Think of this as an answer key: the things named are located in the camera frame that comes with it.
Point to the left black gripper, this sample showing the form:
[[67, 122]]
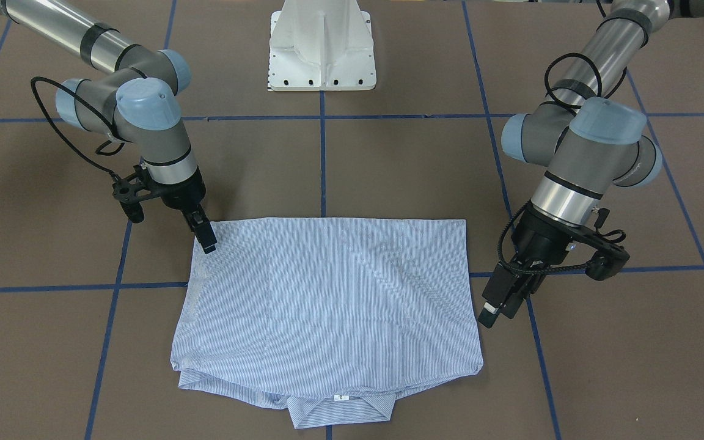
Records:
[[540, 240]]

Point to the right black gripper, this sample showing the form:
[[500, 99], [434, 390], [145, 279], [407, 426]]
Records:
[[183, 196]]

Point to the light blue striped shirt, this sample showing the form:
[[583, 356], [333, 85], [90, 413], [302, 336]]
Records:
[[331, 319]]

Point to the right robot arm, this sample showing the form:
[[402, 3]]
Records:
[[135, 102]]

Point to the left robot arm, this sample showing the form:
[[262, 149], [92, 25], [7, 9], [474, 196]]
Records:
[[587, 143]]

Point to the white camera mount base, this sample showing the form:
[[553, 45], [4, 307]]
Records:
[[321, 46]]

